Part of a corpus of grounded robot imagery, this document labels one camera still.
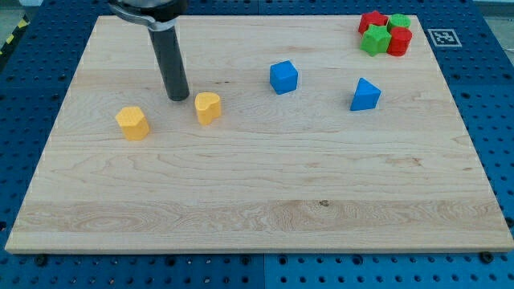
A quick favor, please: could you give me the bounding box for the green star block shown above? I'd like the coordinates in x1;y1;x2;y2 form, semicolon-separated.
360;24;392;56

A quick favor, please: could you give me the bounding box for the blue cube block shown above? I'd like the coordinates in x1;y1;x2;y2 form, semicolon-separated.
269;60;299;95

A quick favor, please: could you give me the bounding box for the wooden board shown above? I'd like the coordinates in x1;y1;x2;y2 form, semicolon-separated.
6;15;513;254

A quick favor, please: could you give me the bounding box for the yellow hexagon block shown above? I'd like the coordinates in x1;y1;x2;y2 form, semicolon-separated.
115;106;150;140

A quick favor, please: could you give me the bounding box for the green cylinder block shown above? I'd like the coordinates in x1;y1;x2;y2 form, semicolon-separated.
387;14;411;31

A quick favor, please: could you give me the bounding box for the red star block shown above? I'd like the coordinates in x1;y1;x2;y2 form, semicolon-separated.
358;10;389;35

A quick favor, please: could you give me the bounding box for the blue triangle block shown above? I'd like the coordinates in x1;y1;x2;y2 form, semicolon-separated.
350;78;381;111

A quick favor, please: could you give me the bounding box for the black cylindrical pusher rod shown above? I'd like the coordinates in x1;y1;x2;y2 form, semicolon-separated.
149;26;190;101

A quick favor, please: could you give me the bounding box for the white fiducial marker tag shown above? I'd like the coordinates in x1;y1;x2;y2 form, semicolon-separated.
427;28;462;47

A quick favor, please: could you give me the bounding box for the red cylinder block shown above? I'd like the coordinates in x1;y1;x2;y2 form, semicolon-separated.
386;26;413;56

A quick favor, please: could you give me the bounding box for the yellow heart block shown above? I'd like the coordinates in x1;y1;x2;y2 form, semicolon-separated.
194;92;222;125

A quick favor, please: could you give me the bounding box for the black bolt front right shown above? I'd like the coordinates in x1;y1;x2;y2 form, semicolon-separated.
479;251;494;264

